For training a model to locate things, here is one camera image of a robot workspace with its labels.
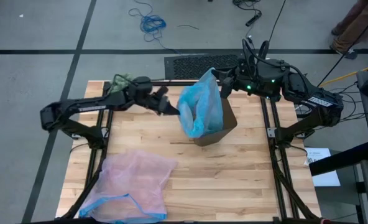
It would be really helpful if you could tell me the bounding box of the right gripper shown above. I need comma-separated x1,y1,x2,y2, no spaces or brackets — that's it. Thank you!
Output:
211,58,259,99

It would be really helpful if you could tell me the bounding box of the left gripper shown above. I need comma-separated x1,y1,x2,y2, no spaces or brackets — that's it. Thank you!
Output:
138,86,182,116

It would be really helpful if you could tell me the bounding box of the dark grey trash bin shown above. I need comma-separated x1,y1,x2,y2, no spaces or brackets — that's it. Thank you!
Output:
193,97,239,147

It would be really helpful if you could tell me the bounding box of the pink trash bag blue drawstring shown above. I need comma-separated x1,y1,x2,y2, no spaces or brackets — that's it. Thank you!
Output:
78,149,179,224

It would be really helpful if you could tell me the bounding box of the black perforated floor panel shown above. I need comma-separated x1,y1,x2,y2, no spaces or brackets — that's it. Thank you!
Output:
163,54,239,80

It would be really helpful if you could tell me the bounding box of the green succulent in white pot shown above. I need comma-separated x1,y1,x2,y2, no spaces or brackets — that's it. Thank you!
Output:
109,72,136,95

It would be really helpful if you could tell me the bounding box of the black power strip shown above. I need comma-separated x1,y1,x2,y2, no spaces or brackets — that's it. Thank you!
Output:
245,11,263,27

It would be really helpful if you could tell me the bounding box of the white printed paper sheet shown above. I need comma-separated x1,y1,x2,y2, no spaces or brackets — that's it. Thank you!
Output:
303,147,341,188

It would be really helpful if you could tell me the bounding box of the black bar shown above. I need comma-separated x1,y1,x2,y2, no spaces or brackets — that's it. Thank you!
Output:
308,141,368,177

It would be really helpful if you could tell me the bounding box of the person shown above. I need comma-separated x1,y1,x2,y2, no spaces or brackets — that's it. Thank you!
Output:
329,0,368,60

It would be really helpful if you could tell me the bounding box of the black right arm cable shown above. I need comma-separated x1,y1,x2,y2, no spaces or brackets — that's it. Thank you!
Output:
241,38,300,82

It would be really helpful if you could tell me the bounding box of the blue floor cable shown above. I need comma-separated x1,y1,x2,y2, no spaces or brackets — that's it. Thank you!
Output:
127,0,185,55

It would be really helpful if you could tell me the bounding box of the long black floor cable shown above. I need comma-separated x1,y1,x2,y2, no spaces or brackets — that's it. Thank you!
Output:
317,9,368,88

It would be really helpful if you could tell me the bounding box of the yellow cable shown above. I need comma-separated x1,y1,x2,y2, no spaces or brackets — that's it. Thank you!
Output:
318,65,368,88

